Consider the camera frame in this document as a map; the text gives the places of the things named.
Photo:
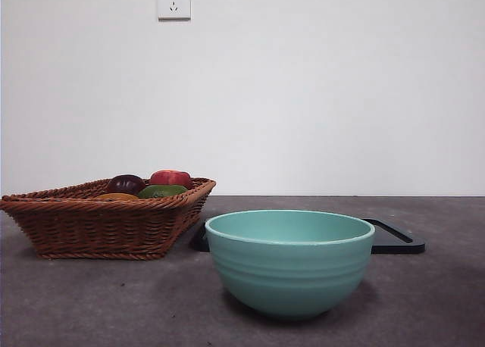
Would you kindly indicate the dark purple fruit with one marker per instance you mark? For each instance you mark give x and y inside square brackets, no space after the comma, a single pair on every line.
[125,183]

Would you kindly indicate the white wall socket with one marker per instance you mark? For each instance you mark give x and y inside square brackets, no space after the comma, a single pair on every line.
[174,10]

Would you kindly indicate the green fruit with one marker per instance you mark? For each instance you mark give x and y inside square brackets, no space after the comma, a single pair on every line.
[163,191]

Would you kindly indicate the red apple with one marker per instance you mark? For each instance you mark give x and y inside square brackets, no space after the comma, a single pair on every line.
[170,178]

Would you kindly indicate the black rectangular tray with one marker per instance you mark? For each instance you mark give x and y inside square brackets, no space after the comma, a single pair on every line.
[394,244]

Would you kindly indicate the brown kiwifruit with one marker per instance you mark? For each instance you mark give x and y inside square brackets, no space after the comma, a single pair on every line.
[117,197]

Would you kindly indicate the teal ribbed bowl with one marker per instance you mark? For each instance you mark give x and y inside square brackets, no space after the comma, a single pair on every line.
[288,275]

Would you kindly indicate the brown wicker basket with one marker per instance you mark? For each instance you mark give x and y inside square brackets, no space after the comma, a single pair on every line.
[102,229]

